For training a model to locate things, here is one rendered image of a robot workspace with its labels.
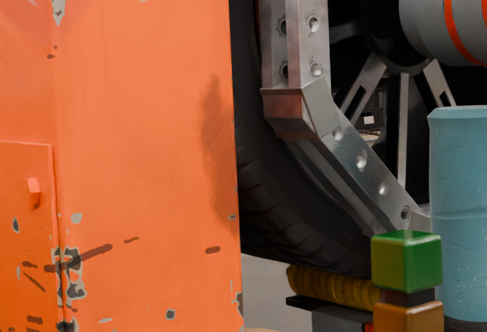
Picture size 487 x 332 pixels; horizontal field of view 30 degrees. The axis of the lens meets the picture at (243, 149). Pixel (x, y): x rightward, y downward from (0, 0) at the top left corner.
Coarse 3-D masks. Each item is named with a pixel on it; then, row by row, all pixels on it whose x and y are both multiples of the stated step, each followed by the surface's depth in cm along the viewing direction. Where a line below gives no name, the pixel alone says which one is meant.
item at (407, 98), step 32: (256, 0) 94; (352, 0) 107; (256, 32) 95; (352, 32) 106; (352, 64) 112; (384, 64) 109; (416, 64) 113; (352, 96) 106; (416, 96) 138; (448, 96) 117; (480, 96) 129; (384, 128) 139; (416, 128) 134; (384, 160) 133; (416, 160) 129; (416, 192) 119
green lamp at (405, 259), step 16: (384, 240) 66; (400, 240) 65; (416, 240) 65; (432, 240) 66; (384, 256) 66; (400, 256) 65; (416, 256) 65; (432, 256) 66; (384, 272) 67; (400, 272) 65; (416, 272) 65; (432, 272) 66; (384, 288) 67; (400, 288) 65; (416, 288) 65; (432, 288) 67
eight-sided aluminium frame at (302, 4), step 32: (288, 0) 88; (320, 0) 88; (288, 32) 88; (320, 32) 89; (288, 64) 88; (320, 64) 89; (288, 96) 89; (320, 96) 88; (288, 128) 91; (320, 128) 89; (352, 128) 92; (320, 160) 95; (352, 160) 92; (352, 192) 98; (384, 192) 95; (384, 224) 97; (416, 224) 98
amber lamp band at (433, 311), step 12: (384, 312) 67; (396, 312) 66; (408, 312) 65; (420, 312) 66; (432, 312) 66; (384, 324) 67; (396, 324) 66; (408, 324) 65; (420, 324) 66; (432, 324) 66
